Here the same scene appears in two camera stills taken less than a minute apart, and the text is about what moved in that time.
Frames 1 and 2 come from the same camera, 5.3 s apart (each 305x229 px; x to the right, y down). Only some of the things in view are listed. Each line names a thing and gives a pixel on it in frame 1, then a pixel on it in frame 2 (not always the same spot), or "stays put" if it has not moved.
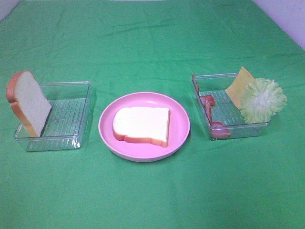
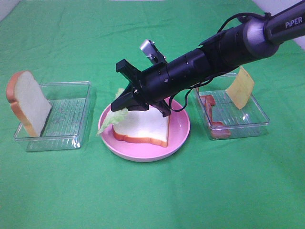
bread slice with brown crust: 144,124 stays put
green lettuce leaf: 261,99 → 116,116
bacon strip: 218,130 stays put
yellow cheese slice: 236,90 stays put
